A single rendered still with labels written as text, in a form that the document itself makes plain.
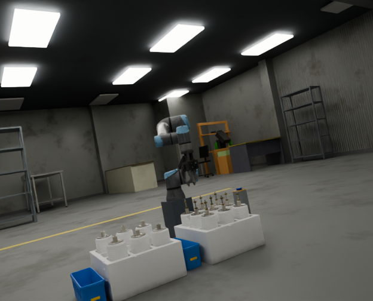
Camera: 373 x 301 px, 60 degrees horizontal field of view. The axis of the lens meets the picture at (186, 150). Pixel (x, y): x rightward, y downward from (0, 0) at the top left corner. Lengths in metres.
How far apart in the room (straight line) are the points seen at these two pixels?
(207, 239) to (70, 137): 10.24
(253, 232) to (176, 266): 0.53
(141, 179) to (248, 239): 7.79
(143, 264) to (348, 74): 8.03
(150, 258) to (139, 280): 0.11
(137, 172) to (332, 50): 6.18
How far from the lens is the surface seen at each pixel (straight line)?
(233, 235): 1.90
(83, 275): 1.88
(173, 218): 2.47
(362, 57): 8.96
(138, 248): 1.67
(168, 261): 1.70
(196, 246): 1.83
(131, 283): 1.65
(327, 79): 9.37
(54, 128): 11.73
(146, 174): 9.67
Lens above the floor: 0.57
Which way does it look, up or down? 2 degrees up
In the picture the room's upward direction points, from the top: 11 degrees counter-clockwise
